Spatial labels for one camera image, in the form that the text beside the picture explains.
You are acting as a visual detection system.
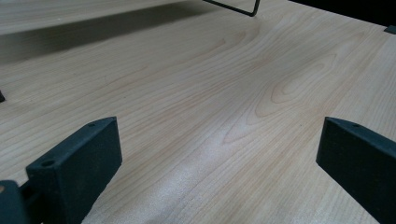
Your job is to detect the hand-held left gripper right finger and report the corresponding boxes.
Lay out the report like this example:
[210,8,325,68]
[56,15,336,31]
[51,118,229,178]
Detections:
[316,116,396,224]

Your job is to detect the black wire frame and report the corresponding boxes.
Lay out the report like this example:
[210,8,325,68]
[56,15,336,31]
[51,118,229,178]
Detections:
[204,0,262,18]

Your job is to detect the wooden shelf board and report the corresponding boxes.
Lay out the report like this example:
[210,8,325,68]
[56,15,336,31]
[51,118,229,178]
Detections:
[0,0,191,35]

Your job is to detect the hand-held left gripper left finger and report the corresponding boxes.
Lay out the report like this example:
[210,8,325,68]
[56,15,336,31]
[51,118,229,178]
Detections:
[25,116,123,224]

